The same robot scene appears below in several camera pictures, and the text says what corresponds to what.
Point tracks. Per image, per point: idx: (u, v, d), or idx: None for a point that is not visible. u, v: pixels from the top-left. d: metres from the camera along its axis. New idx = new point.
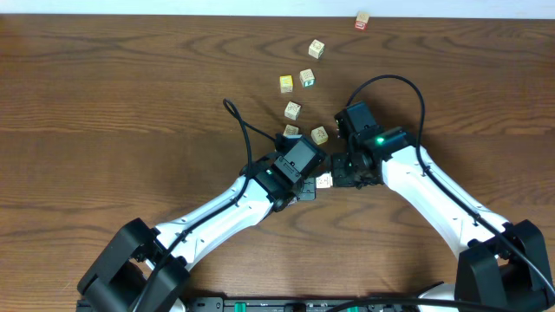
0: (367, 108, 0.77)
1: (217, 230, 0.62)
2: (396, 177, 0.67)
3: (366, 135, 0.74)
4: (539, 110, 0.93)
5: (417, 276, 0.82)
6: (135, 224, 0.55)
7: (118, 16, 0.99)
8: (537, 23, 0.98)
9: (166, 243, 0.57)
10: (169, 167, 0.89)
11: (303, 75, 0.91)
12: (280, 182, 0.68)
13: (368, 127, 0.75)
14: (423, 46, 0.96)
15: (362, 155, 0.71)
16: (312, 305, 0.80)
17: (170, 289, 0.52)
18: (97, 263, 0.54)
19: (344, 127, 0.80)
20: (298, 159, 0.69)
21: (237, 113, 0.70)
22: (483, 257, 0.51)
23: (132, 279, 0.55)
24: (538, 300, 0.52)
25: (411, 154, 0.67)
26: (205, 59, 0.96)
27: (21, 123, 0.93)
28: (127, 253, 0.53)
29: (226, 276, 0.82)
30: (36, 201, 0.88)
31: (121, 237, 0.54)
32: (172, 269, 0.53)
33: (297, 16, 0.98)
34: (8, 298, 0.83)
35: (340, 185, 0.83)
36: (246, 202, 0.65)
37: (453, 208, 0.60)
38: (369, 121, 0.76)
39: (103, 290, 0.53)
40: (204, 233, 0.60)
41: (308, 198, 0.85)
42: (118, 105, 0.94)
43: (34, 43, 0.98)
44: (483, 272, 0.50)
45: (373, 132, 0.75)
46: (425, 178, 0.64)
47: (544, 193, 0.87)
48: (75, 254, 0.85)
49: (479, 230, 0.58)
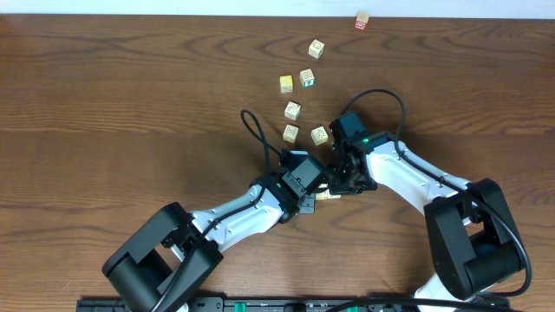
0: (356, 120, 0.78)
1: (241, 224, 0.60)
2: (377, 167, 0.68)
3: (355, 138, 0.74)
4: (538, 110, 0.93)
5: (417, 276, 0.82)
6: (173, 207, 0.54)
7: (118, 16, 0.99)
8: (537, 24, 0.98)
9: (200, 228, 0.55)
10: (170, 167, 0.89)
11: (303, 75, 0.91)
12: (285, 194, 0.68)
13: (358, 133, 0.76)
14: (422, 46, 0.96)
15: (349, 155, 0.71)
16: (312, 305, 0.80)
17: (204, 270, 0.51)
18: (128, 242, 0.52)
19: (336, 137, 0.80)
20: (303, 174, 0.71)
21: (263, 137, 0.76)
22: (447, 210, 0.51)
23: (157, 263, 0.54)
24: (510, 258, 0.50)
25: (388, 144, 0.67)
26: (205, 59, 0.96)
27: (20, 123, 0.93)
28: (164, 235, 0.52)
29: (226, 276, 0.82)
30: (36, 201, 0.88)
31: (159, 217, 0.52)
32: (206, 251, 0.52)
33: (297, 16, 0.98)
34: (8, 299, 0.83)
35: (336, 191, 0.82)
36: (263, 205, 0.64)
37: (421, 177, 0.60)
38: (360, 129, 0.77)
39: (129, 272, 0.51)
40: (231, 224, 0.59)
41: (307, 211, 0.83)
42: (118, 105, 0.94)
43: (35, 43, 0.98)
44: (447, 224, 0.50)
45: (363, 135, 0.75)
46: (401, 162, 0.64)
47: (544, 194, 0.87)
48: (75, 254, 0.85)
49: (443, 189, 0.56)
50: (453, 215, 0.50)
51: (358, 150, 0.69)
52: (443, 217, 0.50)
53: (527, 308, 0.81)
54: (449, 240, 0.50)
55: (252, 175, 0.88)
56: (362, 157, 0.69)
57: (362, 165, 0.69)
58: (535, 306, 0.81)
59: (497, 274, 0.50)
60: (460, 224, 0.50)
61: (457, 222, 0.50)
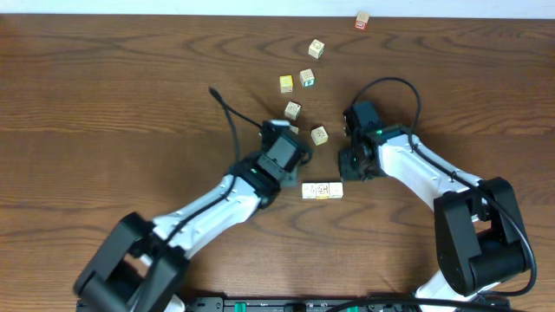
0: (371, 108, 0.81)
1: (211, 222, 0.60)
2: (388, 158, 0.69)
3: (369, 129, 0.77)
4: (538, 110, 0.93)
5: (417, 276, 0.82)
6: (132, 219, 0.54)
7: (118, 16, 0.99)
8: (537, 24, 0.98)
9: (164, 235, 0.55)
10: (170, 167, 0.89)
11: (303, 75, 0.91)
12: (262, 178, 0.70)
13: (372, 123, 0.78)
14: (422, 46, 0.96)
15: (362, 146, 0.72)
16: (312, 305, 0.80)
17: (172, 276, 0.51)
18: (94, 259, 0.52)
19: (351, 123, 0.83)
20: (279, 155, 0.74)
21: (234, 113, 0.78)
22: (456, 204, 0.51)
23: (128, 274, 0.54)
24: (516, 258, 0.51)
25: (403, 138, 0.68)
26: (205, 59, 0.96)
27: (21, 123, 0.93)
28: (127, 248, 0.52)
29: (226, 276, 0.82)
30: (35, 201, 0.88)
31: (119, 230, 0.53)
32: (172, 257, 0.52)
33: (296, 16, 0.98)
34: (8, 299, 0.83)
35: (347, 179, 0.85)
36: (235, 197, 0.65)
37: (432, 171, 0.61)
38: (375, 119, 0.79)
39: (98, 291, 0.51)
40: (199, 224, 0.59)
41: (290, 184, 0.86)
42: (118, 105, 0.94)
43: (35, 43, 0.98)
44: (454, 219, 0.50)
45: (377, 126, 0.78)
46: (414, 155, 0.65)
47: (544, 193, 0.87)
48: (75, 254, 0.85)
49: (455, 184, 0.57)
50: (463, 210, 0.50)
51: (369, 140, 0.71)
52: (453, 210, 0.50)
53: (527, 308, 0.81)
54: (456, 235, 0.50)
55: None
56: (374, 147, 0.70)
57: (374, 155, 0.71)
58: (536, 306, 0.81)
59: (501, 272, 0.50)
60: (469, 220, 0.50)
61: (466, 217, 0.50)
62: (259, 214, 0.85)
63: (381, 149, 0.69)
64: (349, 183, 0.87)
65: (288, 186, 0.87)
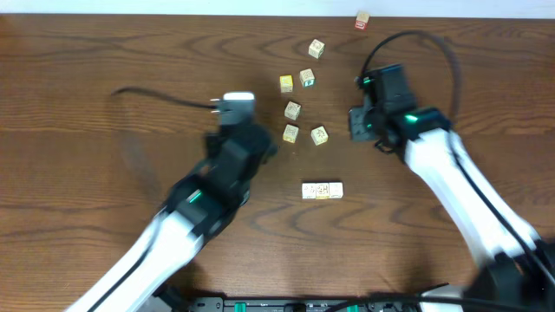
0: (400, 75, 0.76)
1: (146, 281, 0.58)
2: (437, 155, 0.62)
3: (396, 105, 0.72)
4: (538, 110, 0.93)
5: (417, 276, 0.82)
6: None
7: (118, 16, 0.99)
8: (537, 24, 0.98)
9: None
10: (170, 167, 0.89)
11: (303, 75, 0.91)
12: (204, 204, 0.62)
13: (399, 96, 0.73)
14: (423, 45, 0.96)
15: (389, 130, 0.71)
16: (312, 305, 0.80)
17: None
18: None
19: (373, 89, 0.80)
20: (227, 168, 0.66)
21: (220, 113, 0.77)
22: (506, 269, 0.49)
23: None
24: None
25: (442, 138, 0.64)
26: (205, 59, 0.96)
27: (20, 123, 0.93)
28: None
29: (226, 276, 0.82)
30: (35, 202, 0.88)
31: None
32: None
33: (296, 16, 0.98)
34: (8, 299, 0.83)
35: (358, 141, 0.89)
36: (160, 243, 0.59)
37: (480, 207, 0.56)
38: (403, 91, 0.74)
39: None
40: (122, 298, 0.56)
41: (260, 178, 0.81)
42: (118, 105, 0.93)
43: (35, 43, 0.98)
44: (506, 285, 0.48)
45: (405, 103, 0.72)
46: (457, 173, 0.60)
47: (544, 194, 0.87)
48: (75, 254, 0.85)
49: (504, 234, 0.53)
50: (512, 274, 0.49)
51: (398, 127, 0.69)
52: (501, 275, 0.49)
53: None
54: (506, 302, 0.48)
55: None
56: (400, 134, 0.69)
57: (401, 142, 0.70)
58: None
59: None
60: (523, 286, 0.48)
61: (516, 282, 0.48)
62: (259, 215, 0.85)
63: (412, 145, 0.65)
64: (349, 184, 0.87)
65: (288, 186, 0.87)
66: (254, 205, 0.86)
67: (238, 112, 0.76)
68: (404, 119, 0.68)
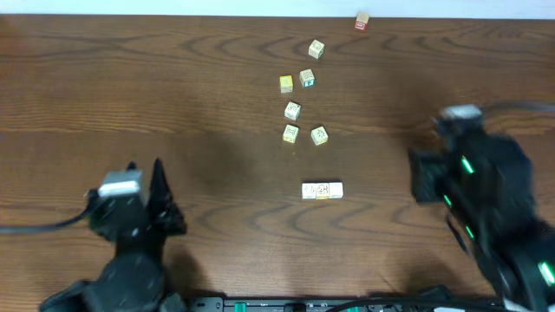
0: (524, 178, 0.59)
1: None
2: None
3: (507, 225, 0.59)
4: (539, 110, 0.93)
5: (417, 276, 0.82)
6: None
7: (119, 16, 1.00)
8: (536, 24, 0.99)
9: None
10: (170, 167, 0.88)
11: (303, 75, 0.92)
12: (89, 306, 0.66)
13: (516, 209, 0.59)
14: (422, 46, 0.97)
15: (501, 271, 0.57)
16: (312, 305, 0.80)
17: None
18: None
19: (476, 179, 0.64)
20: (110, 286, 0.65)
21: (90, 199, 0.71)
22: None
23: None
24: None
25: None
26: (205, 59, 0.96)
27: (21, 123, 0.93)
28: None
29: (226, 276, 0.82)
30: (35, 201, 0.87)
31: None
32: None
33: (296, 16, 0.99)
34: (8, 299, 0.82)
35: (424, 203, 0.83)
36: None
37: None
38: (522, 195, 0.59)
39: None
40: None
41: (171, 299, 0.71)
42: (119, 105, 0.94)
43: (36, 44, 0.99)
44: None
45: (519, 228, 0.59)
46: None
47: (545, 193, 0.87)
48: (75, 254, 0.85)
49: None
50: None
51: (517, 275, 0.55)
52: None
53: None
54: None
55: (253, 174, 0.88)
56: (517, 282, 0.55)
57: (514, 289, 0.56)
58: None
59: None
60: None
61: None
62: (259, 215, 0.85)
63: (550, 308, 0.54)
64: (349, 183, 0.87)
65: (288, 186, 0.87)
66: (254, 205, 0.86)
67: (120, 204, 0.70)
68: (533, 264, 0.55)
